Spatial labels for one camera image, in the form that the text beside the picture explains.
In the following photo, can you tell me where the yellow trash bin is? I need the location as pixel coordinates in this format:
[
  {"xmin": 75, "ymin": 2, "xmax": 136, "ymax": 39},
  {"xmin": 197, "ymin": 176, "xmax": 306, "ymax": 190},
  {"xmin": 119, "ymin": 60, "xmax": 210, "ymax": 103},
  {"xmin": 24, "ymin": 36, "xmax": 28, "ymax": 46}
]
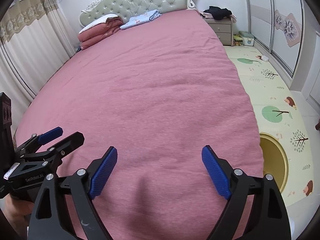
[{"xmin": 260, "ymin": 133, "xmax": 289, "ymax": 192}]

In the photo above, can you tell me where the person left hand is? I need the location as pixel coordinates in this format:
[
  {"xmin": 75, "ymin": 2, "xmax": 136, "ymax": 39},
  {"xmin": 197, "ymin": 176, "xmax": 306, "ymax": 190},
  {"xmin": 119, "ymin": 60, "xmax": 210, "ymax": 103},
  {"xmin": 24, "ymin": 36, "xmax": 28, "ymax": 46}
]
[{"xmin": 3, "ymin": 195, "xmax": 34, "ymax": 221}]

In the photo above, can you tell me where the beige curtain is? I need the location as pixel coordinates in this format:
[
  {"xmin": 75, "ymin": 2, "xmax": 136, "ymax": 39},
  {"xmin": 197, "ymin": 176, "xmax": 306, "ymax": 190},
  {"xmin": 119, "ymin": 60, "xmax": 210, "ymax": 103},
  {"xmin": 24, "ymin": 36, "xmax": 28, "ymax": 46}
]
[{"xmin": 1, "ymin": 0, "xmax": 79, "ymax": 131}]

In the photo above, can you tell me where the cartoon floor play mat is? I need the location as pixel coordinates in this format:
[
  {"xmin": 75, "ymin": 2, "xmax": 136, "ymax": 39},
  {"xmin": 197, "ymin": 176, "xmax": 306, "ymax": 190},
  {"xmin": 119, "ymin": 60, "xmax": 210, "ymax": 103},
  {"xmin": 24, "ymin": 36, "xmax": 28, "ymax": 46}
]
[{"xmin": 225, "ymin": 46, "xmax": 314, "ymax": 206}]

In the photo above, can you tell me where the folded pink quilt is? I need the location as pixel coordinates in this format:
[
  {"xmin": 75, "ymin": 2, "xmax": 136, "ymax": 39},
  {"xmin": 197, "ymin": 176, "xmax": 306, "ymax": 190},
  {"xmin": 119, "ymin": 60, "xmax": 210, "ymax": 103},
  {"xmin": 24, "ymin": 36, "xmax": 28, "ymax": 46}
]
[{"xmin": 78, "ymin": 14, "xmax": 124, "ymax": 50}]

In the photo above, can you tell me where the pink bed sheet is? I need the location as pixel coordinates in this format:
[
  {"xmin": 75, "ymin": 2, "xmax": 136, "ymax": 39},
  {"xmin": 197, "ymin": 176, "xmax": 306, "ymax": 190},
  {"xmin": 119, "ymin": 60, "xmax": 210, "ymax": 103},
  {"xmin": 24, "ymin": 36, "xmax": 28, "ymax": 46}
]
[{"xmin": 16, "ymin": 10, "xmax": 264, "ymax": 239}]

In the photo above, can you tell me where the folded light blue blanket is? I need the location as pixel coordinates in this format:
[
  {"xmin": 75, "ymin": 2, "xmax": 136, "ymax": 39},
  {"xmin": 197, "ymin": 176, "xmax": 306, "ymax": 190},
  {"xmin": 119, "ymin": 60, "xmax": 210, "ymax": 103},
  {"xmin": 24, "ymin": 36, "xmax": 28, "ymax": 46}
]
[{"xmin": 120, "ymin": 10, "xmax": 161, "ymax": 30}]

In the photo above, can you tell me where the small green storage box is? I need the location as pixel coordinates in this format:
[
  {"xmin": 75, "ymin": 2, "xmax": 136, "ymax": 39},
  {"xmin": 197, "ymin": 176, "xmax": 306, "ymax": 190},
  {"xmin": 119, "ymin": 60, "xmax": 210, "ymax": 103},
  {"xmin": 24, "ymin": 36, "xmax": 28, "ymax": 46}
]
[{"xmin": 239, "ymin": 31, "xmax": 255, "ymax": 47}]

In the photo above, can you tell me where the grey nightstand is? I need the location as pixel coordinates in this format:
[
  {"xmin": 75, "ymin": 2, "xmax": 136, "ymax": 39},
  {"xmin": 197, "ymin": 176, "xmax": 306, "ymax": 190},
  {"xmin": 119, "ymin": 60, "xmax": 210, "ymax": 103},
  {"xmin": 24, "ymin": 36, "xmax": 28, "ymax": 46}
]
[{"xmin": 205, "ymin": 18, "xmax": 233, "ymax": 46}]

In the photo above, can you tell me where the black clothes pile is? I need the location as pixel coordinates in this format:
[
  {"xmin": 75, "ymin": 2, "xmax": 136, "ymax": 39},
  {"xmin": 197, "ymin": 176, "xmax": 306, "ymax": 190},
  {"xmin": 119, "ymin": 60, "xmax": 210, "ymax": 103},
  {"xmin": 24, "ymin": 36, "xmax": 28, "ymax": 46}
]
[{"xmin": 201, "ymin": 6, "xmax": 232, "ymax": 20}]

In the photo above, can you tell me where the white sliding wardrobe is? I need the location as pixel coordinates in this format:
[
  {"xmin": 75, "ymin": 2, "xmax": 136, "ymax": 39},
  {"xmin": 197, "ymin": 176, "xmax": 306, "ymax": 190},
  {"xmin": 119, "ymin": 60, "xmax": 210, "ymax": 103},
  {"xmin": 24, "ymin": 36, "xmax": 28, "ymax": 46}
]
[{"xmin": 248, "ymin": 0, "xmax": 303, "ymax": 77}]

